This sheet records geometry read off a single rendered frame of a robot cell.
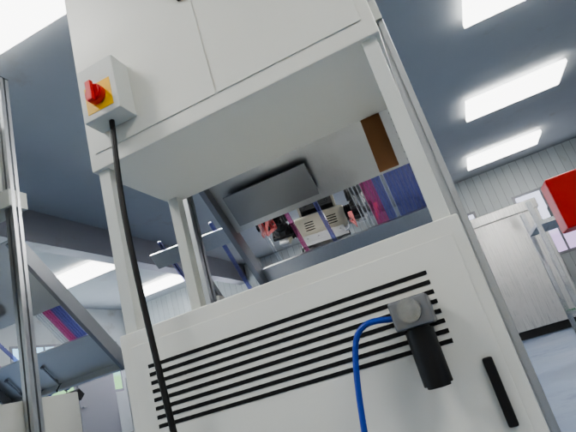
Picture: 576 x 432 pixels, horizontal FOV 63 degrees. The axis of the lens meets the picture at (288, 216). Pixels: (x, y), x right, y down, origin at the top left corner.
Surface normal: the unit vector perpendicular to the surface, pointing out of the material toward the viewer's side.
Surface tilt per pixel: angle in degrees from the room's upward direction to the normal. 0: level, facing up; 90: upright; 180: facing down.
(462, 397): 90
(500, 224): 90
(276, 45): 90
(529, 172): 90
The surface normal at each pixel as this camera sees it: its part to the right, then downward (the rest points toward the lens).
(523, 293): -0.36, -0.21
